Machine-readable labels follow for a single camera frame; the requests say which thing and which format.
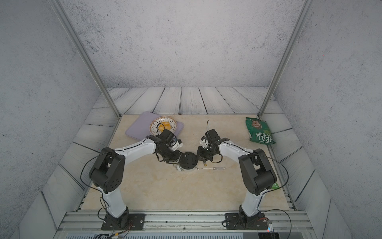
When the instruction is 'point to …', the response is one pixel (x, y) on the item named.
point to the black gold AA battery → (205, 165)
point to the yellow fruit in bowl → (164, 125)
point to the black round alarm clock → (188, 161)
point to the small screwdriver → (216, 168)
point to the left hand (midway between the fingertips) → (184, 163)
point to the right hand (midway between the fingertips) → (195, 158)
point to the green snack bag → (258, 131)
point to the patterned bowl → (153, 125)
